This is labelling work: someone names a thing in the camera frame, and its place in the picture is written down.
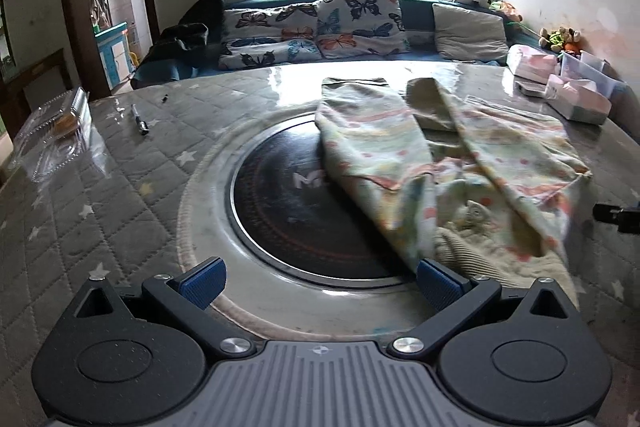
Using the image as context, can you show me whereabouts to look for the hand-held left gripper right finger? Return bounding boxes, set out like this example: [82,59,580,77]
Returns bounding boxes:
[387,258,571,358]

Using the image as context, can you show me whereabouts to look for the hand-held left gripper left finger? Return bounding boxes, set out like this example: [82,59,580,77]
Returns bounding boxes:
[75,257,253,357]

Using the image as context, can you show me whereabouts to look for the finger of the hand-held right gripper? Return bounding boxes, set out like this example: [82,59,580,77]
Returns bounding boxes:
[593,202,640,235]

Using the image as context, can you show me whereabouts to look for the floral patterned pajama garment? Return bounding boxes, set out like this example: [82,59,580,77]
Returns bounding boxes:
[315,77,593,308]

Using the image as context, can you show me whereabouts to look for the round black induction cooktop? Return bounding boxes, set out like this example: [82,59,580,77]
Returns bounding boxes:
[230,123,426,283]

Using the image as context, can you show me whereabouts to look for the pink tissue pack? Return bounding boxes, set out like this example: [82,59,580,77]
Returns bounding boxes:
[545,74,613,125]
[506,44,561,85]

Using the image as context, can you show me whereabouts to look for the grey quilted star table cover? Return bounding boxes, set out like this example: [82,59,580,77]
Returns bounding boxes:
[0,59,640,427]

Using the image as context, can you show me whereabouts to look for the clear plastic storage box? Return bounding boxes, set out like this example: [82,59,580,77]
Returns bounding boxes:
[560,51,626,98]

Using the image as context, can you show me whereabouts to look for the small flat grey box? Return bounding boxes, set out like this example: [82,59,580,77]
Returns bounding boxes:
[515,79,548,98]

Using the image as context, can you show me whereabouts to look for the black marker pen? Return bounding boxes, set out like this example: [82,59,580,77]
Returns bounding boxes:
[131,103,151,136]

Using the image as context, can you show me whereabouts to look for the brown and green plush toys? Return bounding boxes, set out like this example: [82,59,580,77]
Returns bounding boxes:
[537,27,583,55]

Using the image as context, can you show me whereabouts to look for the clear plastic food container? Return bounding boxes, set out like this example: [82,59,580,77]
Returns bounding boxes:
[10,87,108,182]

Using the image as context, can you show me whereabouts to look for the colourful plush toy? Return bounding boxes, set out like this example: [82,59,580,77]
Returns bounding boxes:
[492,0,523,22]

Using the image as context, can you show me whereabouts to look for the grey cushion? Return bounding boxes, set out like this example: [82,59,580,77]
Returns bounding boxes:
[432,3,510,66]

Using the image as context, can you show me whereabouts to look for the blue cabinet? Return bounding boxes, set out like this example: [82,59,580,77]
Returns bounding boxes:
[95,22,133,85]

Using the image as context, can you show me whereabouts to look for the black bag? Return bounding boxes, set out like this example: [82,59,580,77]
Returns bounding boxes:
[145,0,226,62]

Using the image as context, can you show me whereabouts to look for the butterfly print pillows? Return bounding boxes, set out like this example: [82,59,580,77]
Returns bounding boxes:
[218,4,323,70]

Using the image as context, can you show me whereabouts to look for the dark wooden furniture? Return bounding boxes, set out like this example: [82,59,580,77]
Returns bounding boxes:
[0,49,81,142]

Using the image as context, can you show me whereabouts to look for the teal sofa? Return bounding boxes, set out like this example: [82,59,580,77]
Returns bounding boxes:
[131,0,551,90]

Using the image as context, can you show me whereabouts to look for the butterfly print pillow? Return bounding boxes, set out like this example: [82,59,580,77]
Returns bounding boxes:
[315,0,406,58]

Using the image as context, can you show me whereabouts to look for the dark wooden door frame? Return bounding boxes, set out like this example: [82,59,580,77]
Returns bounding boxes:
[55,0,161,100]

